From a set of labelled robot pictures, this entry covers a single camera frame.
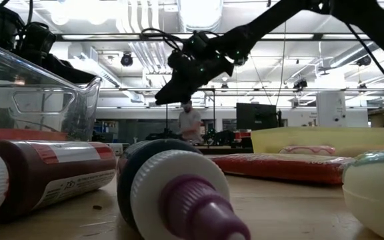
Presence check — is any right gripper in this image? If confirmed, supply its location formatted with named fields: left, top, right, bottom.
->
left=154, top=30, right=236, bottom=106

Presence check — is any purple-tipped food colouring bottle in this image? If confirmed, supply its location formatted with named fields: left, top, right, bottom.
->
left=116, top=138, right=251, bottom=240

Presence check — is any red snack packet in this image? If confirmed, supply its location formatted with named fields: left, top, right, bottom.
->
left=208, top=152, right=355, bottom=186

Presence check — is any pink frosted toy donut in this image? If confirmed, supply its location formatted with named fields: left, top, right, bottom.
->
left=278, top=145, right=337, bottom=155

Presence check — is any dark red food colouring bottle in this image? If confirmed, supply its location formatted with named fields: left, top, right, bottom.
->
left=0, top=139, right=117, bottom=223

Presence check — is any green frosted toy donut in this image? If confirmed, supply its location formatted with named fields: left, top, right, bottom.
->
left=341, top=149, right=384, bottom=240

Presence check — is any person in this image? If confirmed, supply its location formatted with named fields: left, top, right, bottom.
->
left=177, top=99, right=206, bottom=145

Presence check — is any red background equipment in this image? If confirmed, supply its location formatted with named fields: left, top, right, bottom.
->
left=233, top=129, right=253, bottom=140

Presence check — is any black monitor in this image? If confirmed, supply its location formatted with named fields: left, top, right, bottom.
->
left=235, top=102, right=279, bottom=131

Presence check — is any clear plastic bin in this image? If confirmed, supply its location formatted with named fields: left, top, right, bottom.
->
left=0, top=37, right=102, bottom=144

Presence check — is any white ceiling air unit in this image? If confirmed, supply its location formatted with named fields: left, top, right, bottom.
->
left=67, top=43, right=123, bottom=89

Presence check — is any yellow translucent plastic bin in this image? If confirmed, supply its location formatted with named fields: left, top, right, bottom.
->
left=251, top=126, right=384, bottom=155

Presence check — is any white building column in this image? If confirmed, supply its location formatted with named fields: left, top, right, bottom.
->
left=316, top=75, right=347, bottom=128

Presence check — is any red plastic basket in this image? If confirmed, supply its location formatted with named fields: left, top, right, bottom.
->
left=0, top=128, right=69, bottom=145

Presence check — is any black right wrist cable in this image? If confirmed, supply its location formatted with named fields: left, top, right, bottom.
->
left=141, top=27, right=188, bottom=54

